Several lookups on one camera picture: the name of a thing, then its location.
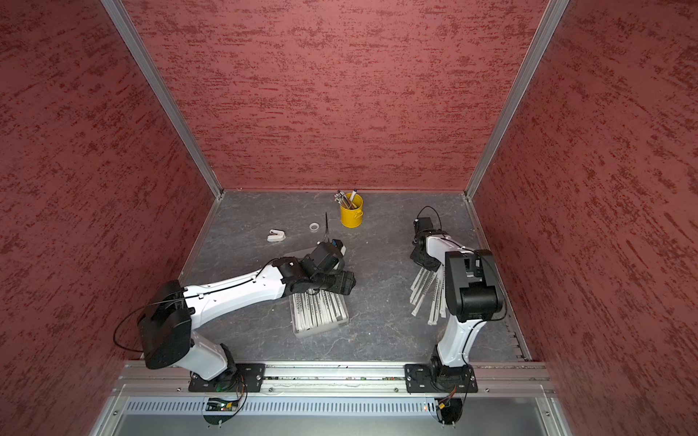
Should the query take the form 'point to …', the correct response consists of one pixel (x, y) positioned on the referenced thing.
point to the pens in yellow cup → (346, 203)
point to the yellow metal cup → (352, 218)
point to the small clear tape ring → (313, 230)
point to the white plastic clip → (275, 235)
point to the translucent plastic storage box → (324, 327)
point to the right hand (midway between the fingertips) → (424, 264)
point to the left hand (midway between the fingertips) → (342, 285)
